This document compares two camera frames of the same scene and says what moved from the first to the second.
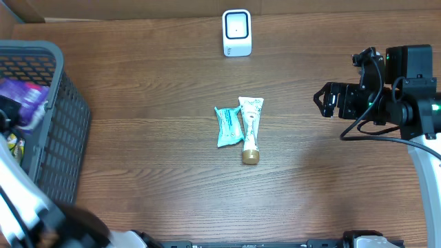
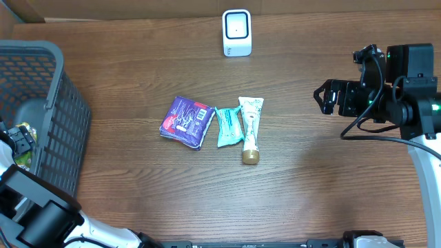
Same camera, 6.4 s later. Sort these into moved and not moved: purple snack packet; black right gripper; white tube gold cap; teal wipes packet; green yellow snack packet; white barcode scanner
Moved: green yellow snack packet; purple snack packet
Not moved: white barcode scanner; white tube gold cap; teal wipes packet; black right gripper
